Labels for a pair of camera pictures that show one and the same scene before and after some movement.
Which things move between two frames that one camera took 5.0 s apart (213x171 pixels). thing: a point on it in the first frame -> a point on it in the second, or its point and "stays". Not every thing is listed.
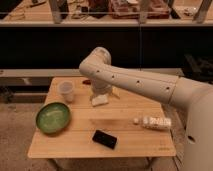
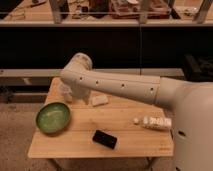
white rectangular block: x=100 y=100 stays
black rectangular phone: x=104 y=139 stays
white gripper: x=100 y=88 -> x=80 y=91
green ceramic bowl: x=53 y=117 stays
